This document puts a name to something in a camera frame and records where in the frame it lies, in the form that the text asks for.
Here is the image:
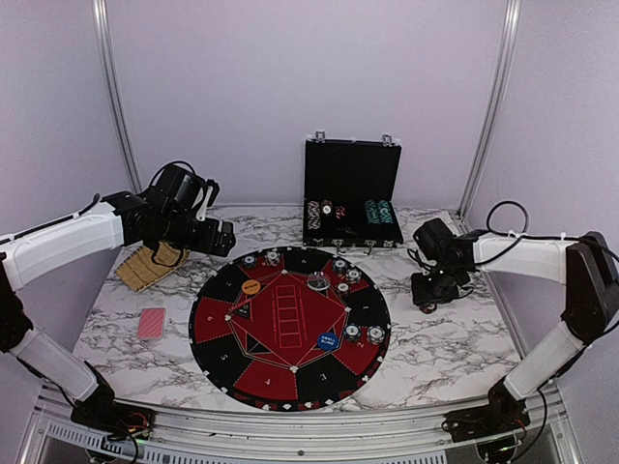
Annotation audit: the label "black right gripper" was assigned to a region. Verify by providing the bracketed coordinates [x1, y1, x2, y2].
[410, 262, 464, 307]

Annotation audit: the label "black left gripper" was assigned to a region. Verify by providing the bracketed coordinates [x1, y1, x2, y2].
[159, 211, 234, 257]

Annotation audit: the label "black orange 100 chip stack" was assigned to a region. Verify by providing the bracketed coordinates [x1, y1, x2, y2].
[419, 304, 436, 314]

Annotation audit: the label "50 chips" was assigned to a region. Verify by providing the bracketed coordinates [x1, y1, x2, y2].
[242, 254, 257, 269]
[332, 259, 348, 275]
[343, 324, 362, 342]

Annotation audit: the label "orange big blind button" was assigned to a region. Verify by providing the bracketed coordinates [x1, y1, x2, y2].
[241, 279, 262, 296]

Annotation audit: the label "black triangular all-in marker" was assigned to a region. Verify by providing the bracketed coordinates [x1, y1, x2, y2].
[231, 301, 252, 321]

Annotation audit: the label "100 chips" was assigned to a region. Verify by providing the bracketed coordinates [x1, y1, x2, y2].
[336, 282, 350, 295]

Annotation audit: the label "clear acrylic dealer button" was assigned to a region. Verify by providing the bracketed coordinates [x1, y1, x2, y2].
[307, 271, 331, 292]

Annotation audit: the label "blue small blind button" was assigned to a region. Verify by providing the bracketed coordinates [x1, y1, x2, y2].
[316, 333, 339, 352]

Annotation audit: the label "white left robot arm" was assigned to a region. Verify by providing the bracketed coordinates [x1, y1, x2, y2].
[1, 191, 236, 430]

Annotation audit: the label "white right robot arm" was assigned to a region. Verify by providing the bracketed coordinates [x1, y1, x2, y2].
[411, 220, 618, 433]

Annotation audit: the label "woven bamboo tray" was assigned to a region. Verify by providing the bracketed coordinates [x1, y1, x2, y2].
[115, 243, 190, 293]

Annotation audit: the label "teal chips in case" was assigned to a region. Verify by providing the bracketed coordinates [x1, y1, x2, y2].
[364, 199, 395, 225]

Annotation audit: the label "cream blue chips in case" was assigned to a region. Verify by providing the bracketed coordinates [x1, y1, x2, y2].
[306, 199, 334, 231]

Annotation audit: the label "red playing card deck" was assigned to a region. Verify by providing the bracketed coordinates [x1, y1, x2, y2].
[136, 307, 165, 340]

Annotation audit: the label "round red black poker mat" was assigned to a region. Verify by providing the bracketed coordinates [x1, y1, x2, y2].
[189, 246, 392, 412]

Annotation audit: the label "black chip carrying case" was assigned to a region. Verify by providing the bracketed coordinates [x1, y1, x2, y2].
[303, 131, 403, 251]

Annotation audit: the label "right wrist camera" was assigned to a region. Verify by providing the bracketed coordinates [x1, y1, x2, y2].
[413, 218, 459, 269]

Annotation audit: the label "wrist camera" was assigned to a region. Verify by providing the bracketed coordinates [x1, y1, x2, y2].
[192, 179, 221, 221]
[413, 218, 459, 269]

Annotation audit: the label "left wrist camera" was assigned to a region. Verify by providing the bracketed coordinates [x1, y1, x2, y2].
[192, 179, 221, 221]

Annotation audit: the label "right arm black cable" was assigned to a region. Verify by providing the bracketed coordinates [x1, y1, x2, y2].
[476, 200, 619, 267]

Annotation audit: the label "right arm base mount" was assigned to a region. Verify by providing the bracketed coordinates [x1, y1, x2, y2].
[441, 382, 531, 443]

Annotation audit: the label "aluminium front rail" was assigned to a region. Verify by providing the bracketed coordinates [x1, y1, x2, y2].
[17, 387, 582, 463]

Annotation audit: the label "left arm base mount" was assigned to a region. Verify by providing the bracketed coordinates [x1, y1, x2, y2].
[71, 382, 156, 440]

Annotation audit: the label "left aluminium frame post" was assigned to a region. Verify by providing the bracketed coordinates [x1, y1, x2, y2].
[92, 0, 142, 192]

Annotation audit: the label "aluminium frame post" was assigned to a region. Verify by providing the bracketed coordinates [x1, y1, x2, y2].
[92, 0, 142, 192]
[457, 0, 522, 219]

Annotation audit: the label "right aluminium frame post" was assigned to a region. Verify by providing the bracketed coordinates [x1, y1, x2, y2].
[457, 0, 522, 219]

